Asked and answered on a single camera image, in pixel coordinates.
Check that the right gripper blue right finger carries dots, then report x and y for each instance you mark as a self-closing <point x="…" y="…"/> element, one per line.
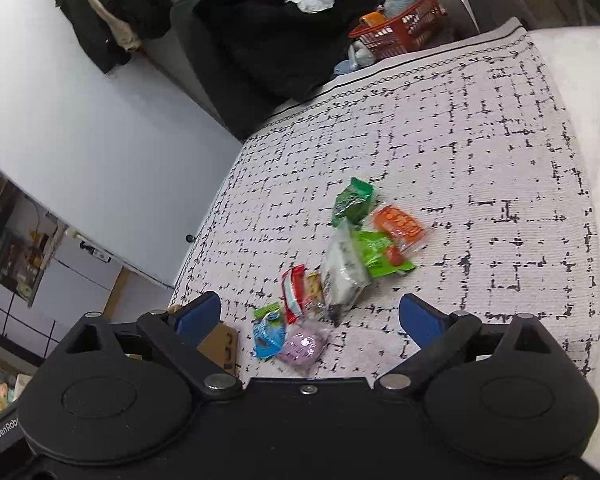
<point x="442" y="340"/>

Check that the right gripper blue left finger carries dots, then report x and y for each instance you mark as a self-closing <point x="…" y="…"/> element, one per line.
<point x="171" y="350"/>

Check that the blue snack packet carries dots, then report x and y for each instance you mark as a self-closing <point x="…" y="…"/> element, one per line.
<point x="268" y="331"/>

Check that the light green snack packet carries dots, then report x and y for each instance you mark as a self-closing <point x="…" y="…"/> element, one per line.
<point x="379" y="254"/>

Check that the white clear snack bag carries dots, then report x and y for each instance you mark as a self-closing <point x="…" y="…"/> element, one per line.
<point x="343" y="275"/>

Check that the orange candy packet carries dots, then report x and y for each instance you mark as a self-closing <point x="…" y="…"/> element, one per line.
<point x="403" y="229"/>

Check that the red teal snack packet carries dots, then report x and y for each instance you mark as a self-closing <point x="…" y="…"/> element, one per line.
<point x="293" y="293"/>

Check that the purple candy packet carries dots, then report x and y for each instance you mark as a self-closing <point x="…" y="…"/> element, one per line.
<point x="303" y="346"/>

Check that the dark green snack packet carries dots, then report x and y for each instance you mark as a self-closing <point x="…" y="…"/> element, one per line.
<point x="353" y="203"/>

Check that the brown cardboard box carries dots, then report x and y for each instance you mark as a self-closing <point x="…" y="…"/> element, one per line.
<point x="201" y="328"/>

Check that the patterned white bed blanket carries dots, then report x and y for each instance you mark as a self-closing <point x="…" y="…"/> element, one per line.
<point x="472" y="140"/>

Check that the black coat on chair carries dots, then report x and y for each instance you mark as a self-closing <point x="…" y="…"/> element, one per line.
<point x="252" y="56"/>

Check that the orange laundry basket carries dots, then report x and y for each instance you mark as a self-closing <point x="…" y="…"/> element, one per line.
<point x="409" y="31"/>

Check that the hanging dark clothes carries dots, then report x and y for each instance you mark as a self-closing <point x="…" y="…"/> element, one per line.
<point x="109" y="31"/>

